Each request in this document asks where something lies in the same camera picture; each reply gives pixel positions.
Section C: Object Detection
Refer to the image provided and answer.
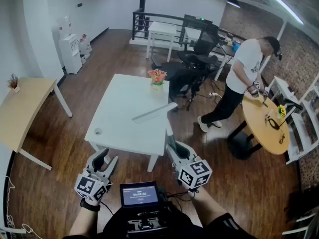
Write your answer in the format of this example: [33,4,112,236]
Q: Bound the white metal stand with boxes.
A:
[281,212,319,237]

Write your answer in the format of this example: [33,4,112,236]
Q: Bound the white cord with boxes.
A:
[3,175,38,239]

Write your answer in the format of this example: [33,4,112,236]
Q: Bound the black stair railing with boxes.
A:
[132,0,217,44]

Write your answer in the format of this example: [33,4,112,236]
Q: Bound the black wristband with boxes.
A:
[79,198,101,212]

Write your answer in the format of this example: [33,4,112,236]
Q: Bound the person's right forearm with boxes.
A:
[191,185,229,228]

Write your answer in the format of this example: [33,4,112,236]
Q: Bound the person's left forearm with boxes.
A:
[69,203,101,237]

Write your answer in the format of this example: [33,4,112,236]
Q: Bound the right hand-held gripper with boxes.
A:
[165,140,213,191]

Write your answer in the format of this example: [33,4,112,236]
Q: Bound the white water dispenser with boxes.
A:
[58,33,83,75]

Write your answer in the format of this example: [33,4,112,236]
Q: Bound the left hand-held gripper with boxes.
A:
[74,147,119,202]

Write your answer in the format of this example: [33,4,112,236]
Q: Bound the black mesh office chair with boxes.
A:
[176,23,220,70]

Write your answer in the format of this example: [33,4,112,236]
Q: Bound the yellow flowers in small vase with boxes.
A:
[276,104,288,120]

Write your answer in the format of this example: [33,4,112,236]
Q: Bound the spare water jugs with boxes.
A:
[78,33,93,58]

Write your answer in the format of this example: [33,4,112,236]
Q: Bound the black folded chair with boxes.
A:
[151,61,208,111]

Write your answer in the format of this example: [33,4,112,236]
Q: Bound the white shelf unit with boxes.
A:
[269,75,319,165]

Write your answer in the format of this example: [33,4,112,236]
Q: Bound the grey T-shaped metal tool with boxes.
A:
[131,102,179,151]

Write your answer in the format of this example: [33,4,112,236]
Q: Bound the black cable loop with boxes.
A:
[265,117,286,144]

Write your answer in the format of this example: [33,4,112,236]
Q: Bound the clear water dispenser bottle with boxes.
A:
[56,15,73,40]

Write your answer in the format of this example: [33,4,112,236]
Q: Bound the orange flowers in white pot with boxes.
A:
[147,68,168,93]

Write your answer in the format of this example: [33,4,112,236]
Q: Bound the small white side table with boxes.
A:
[146,21,178,62]
[183,27,203,45]

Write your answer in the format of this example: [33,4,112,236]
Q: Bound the long linear ceiling light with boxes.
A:
[261,0,305,25]

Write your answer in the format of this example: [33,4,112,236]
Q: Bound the light wooden desk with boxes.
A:
[0,77,73,171]

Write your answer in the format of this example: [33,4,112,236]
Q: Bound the black equipment box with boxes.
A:
[183,14,214,26]

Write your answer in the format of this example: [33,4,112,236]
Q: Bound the person's black clothing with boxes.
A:
[62,202,258,239]

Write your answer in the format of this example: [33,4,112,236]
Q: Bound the dark desk with white legs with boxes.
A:
[213,30,243,82]

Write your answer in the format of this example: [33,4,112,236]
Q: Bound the chest-mounted screen device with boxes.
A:
[119,181,168,234]

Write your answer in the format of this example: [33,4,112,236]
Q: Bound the round wooden pedestal table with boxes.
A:
[227,93,291,160]

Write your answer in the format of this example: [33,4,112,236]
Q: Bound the dried plant in small pot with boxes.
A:
[6,73,20,93]

